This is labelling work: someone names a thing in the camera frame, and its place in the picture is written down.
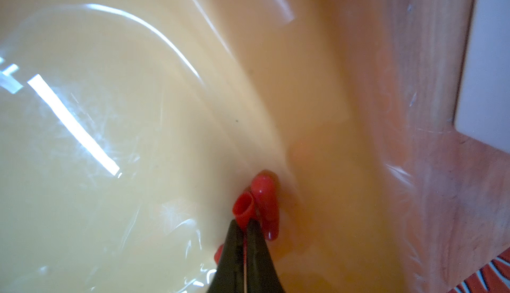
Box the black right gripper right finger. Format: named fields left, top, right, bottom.
left=246, top=219, right=285, bottom=293

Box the red screw protection sleeve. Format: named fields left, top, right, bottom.
left=232, top=191, right=257, bottom=231

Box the white square plastic bin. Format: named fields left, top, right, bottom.
left=454, top=0, right=509, bottom=153

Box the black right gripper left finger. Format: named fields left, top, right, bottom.
left=207, top=220, right=244, bottom=293

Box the yellow plastic storage box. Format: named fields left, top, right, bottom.
left=1, top=0, right=422, bottom=292

